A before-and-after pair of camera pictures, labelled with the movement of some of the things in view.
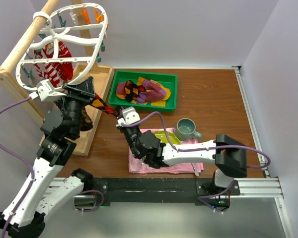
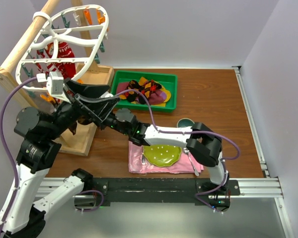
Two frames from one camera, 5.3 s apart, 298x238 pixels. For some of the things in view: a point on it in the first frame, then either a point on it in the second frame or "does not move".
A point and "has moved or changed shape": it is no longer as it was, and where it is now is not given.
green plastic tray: (147, 90) does not move
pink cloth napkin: (137, 165) does not move
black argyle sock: (86, 122) has moved or changed shape
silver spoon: (195, 172) does not move
